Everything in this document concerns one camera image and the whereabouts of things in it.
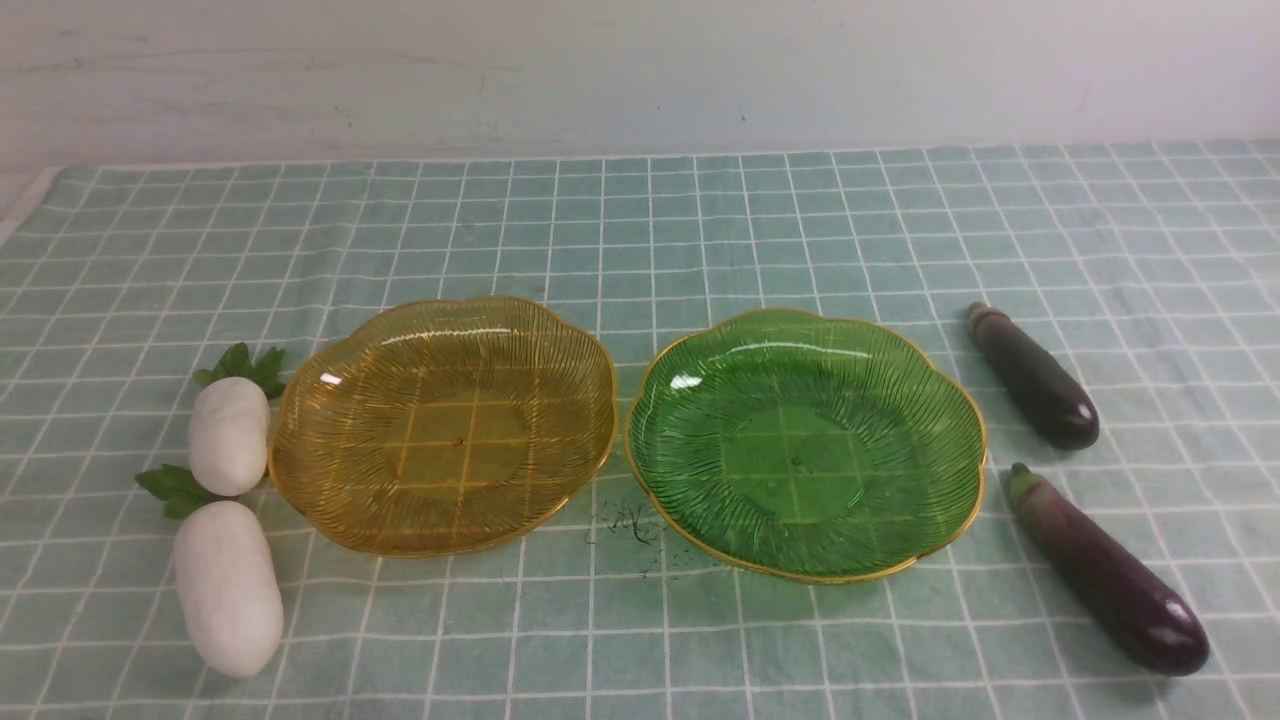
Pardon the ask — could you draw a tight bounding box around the purple eggplant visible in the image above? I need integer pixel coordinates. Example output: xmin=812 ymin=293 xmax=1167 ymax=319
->
xmin=1004 ymin=462 xmax=1211 ymax=676
xmin=968 ymin=302 xmax=1100 ymax=451

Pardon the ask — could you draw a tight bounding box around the green checkered tablecloth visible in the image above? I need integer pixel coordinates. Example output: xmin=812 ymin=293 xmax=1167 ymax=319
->
xmin=1 ymin=138 xmax=1279 ymax=719

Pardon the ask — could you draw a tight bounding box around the white radish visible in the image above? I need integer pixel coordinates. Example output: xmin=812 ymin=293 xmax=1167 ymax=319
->
xmin=134 ymin=464 xmax=284 ymax=679
xmin=188 ymin=342 xmax=285 ymax=497

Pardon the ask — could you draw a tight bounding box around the green transparent plastic plate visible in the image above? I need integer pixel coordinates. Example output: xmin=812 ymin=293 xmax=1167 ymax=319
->
xmin=623 ymin=307 xmax=988 ymax=584

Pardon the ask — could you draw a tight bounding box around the yellow transparent plastic plate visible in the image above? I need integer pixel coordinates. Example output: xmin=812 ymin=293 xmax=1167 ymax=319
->
xmin=268 ymin=296 xmax=620 ymax=559

